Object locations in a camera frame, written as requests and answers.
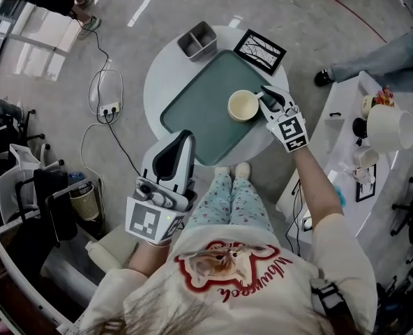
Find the flower pot with flowers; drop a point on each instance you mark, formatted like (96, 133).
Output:
(375, 100)

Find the person's fluffy cream slipper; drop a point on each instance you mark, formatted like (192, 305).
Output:
(223, 170)
(242, 169)

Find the white lamp shade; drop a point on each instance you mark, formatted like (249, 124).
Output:
(389, 127)

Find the white frame desk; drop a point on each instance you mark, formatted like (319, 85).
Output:
(21, 274)

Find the black frame small picture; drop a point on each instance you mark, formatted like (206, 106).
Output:
(366, 187)

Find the person's star print trousers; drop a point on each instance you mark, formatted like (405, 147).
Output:
(231, 201)

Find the white power strip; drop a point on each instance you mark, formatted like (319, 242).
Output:
(110, 109)

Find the black frame tree picture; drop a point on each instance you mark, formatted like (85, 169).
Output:
(259, 51)

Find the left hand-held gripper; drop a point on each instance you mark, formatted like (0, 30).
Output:
(147, 218)

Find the person's cream printed shirt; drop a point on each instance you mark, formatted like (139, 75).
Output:
(248, 291)

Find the grey divided container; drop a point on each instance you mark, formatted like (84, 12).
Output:
(196, 42)

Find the green plastic tray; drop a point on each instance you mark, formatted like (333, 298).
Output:
(199, 110)

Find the white mug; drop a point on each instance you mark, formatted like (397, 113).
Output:
(366, 156)

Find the person's left forearm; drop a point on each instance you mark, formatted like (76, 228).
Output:
(147, 258)

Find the white plastic chair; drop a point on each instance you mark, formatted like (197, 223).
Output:
(21, 173)

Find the round white table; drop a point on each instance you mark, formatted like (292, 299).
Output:
(161, 79)

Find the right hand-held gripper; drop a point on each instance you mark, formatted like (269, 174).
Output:
(292, 129)

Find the black bag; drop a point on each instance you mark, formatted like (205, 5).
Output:
(54, 201)

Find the white curved counter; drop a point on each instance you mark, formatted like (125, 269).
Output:
(342, 141)

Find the white plastic bottle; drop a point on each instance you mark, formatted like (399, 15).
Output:
(102, 257)

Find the person's right forearm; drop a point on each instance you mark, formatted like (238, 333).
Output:
(316, 187)

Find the wicker waste basket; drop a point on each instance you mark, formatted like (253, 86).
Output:
(84, 204)

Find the cream ceramic cup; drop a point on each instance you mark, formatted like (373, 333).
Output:
(242, 106)

